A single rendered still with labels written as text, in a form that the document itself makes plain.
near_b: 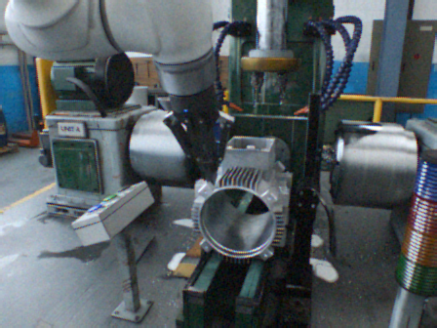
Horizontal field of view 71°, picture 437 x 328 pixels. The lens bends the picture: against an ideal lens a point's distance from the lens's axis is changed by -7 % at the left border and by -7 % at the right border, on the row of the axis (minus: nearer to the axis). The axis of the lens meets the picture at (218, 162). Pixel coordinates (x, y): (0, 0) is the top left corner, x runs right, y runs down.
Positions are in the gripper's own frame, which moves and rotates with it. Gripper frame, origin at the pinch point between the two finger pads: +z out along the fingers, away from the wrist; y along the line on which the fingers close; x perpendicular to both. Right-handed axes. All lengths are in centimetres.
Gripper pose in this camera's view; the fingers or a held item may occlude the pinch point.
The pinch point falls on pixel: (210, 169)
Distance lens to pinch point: 65.6
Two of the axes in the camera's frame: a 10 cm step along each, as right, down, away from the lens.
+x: -2.4, 7.3, -6.5
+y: -9.6, -0.8, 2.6
